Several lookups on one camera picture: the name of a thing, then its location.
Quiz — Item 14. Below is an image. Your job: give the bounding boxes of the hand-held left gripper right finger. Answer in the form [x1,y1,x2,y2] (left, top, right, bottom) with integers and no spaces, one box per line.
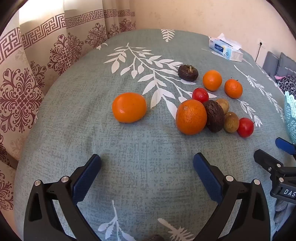
[193,152,271,241]

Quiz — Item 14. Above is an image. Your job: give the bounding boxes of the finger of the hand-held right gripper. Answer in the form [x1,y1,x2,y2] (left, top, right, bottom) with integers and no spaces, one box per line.
[276,137,296,160]
[254,149,296,183]

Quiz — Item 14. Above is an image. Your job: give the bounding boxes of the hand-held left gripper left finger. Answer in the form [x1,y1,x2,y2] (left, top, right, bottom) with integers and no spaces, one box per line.
[24,153,102,241]

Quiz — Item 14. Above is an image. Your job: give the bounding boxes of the teal plastic basket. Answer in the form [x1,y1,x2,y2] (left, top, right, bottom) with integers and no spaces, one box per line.
[284,91,296,139]

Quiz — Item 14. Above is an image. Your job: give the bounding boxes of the red cherry tomato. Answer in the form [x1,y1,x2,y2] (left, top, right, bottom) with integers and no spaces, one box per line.
[192,87,209,104]
[236,117,254,138]

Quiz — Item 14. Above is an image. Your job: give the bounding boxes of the tan longan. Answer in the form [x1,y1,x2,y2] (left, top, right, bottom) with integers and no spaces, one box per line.
[216,98,230,115]
[223,112,240,133]

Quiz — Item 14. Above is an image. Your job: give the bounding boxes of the dark brown water chestnut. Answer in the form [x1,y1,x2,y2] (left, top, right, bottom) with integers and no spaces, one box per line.
[203,100,225,133]
[178,65,199,82]

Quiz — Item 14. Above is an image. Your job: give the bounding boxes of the large rough orange mandarin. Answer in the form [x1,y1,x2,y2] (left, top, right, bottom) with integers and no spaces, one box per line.
[175,99,208,135]

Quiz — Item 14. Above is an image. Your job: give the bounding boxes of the small orange mandarin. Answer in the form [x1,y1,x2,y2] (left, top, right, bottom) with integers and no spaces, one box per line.
[203,70,223,91]
[224,79,243,99]

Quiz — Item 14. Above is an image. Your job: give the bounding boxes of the smooth orange mandarin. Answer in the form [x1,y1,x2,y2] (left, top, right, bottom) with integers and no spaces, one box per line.
[112,92,147,123]

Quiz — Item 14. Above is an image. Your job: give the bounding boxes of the person's right hand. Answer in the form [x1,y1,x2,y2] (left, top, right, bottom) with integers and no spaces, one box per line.
[273,199,288,224]

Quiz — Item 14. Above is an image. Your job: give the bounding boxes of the leopard print cloth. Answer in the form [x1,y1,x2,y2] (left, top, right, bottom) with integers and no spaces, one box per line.
[275,75,296,96]

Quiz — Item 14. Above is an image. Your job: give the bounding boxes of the green leaf print bedspread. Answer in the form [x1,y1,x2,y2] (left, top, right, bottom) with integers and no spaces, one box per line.
[13,29,296,241]

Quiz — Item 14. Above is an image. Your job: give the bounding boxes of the grey pillow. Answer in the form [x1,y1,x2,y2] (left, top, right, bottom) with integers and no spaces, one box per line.
[276,52,296,77]
[262,51,281,75]

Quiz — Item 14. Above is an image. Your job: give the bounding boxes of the blue white tissue pack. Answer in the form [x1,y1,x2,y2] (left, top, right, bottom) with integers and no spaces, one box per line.
[209,33,244,62]

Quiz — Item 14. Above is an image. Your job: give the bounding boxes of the beige patterned curtain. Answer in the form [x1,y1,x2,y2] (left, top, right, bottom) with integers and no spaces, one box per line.
[0,0,137,211]

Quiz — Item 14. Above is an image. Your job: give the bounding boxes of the dark power cable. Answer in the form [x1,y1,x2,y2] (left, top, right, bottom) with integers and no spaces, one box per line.
[255,44,263,62]

